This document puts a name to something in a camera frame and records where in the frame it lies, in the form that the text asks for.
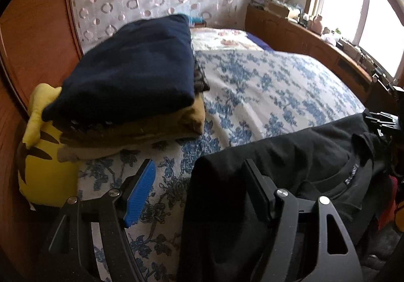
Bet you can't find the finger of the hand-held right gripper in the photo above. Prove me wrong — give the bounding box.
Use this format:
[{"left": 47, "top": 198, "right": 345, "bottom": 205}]
[{"left": 363, "top": 111, "right": 401, "bottom": 131}]

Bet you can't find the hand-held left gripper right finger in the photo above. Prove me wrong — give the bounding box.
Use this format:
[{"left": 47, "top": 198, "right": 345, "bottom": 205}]
[{"left": 242, "top": 159, "right": 363, "bottom": 282}]

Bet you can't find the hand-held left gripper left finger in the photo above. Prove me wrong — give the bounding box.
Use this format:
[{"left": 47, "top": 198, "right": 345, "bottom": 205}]
[{"left": 47, "top": 159, "right": 157, "bottom": 282}]

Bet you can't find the black printed T-shirt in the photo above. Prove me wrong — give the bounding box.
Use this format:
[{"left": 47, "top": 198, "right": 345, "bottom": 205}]
[{"left": 177, "top": 113, "right": 395, "bottom": 282}]

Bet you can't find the brown folded garment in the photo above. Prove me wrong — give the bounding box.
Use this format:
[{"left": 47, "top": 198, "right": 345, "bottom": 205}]
[{"left": 57, "top": 96, "right": 207, "bottom": 164}]

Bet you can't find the yellow plush toy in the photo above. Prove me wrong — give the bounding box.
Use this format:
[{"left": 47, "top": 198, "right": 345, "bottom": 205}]
[{"left": 17, "top": 83, "right": 79, "bottom": 207}]

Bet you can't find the bed with floral sheet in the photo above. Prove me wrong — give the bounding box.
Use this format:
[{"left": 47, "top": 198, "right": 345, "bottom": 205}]
[{"left": 30, "top": 48, "right": 367, "bottom": 282}]

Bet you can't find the pink kettle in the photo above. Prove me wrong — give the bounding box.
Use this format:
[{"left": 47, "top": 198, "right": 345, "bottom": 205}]
[{"left": 311, "top": 14, "right": 324, "bottom": 33}]

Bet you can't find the navy folded garment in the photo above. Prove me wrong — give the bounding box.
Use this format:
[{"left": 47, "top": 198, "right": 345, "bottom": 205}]
[{"left": 42, "top": 14, "right": 195, "bottom": 123}]

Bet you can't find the window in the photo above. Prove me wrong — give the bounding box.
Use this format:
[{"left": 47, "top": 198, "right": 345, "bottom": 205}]
[{"left": 311, "top": 0, "right": 404, "bottom": 79}]

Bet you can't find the dark plaid folded garment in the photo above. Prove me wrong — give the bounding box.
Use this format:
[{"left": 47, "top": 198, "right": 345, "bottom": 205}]
[{"left": 189, "top": 58, "right": 210, "bottom": 93}]

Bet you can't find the long wooden cabinet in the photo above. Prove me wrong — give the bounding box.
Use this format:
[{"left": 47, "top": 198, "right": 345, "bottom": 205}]
[{"left": 245, "top": 6, "right": 379, "bottom": 102}]

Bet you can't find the flat cardboard box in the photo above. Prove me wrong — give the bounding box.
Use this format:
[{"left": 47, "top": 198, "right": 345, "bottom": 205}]
[{"left": 267, "top": 0, "right": 291, "bottom": 17}]

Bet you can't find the pink floral quilt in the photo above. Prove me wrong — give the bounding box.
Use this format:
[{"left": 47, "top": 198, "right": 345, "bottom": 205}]
[{"left": 189, "top": 28, "right": 272, "bottom": 52}]

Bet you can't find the cardboard box with blue cloth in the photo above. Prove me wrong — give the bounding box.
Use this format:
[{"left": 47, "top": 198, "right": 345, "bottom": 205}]
[{"left": 188, "top": 15, "right": 207, "bottom": 28}]

